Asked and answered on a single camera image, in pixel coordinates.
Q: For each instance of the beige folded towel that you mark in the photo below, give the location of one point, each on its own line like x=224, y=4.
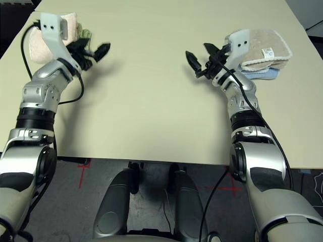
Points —
x=267, y=48

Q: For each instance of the black foam floor mat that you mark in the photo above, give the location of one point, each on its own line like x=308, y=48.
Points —
x=12, y=22

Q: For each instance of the black tripod stand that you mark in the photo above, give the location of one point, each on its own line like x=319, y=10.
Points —
x=314, y=25

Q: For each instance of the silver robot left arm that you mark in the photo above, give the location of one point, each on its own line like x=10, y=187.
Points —
x=32, y=131

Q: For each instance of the light blue folded towel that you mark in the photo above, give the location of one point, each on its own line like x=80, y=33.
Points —
x=265, y=74

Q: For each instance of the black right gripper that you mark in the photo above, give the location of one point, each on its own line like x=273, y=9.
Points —
x=214, y=64

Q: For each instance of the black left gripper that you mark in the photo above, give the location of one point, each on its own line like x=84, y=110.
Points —
x=80, y=55

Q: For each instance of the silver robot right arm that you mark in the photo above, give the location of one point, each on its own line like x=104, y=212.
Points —
x=255, y=151

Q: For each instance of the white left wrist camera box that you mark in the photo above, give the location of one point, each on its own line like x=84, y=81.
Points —
x=54, y=32

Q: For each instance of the green folded towel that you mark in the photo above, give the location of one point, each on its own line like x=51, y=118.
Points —
x=84, y=32

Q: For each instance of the pink towel with white trim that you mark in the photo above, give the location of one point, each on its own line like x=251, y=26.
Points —
x=38, y=48

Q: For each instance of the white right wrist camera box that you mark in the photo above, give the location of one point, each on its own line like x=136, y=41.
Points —
x=238, y=48

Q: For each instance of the grey bystander sneaker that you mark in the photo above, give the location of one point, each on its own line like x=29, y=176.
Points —
x=215, y=237

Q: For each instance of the dark cabinet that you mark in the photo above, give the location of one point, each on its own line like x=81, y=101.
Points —
x=318, y=43

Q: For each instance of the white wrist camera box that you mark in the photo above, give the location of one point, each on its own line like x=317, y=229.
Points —
x=54, y=32
x=238, y=48

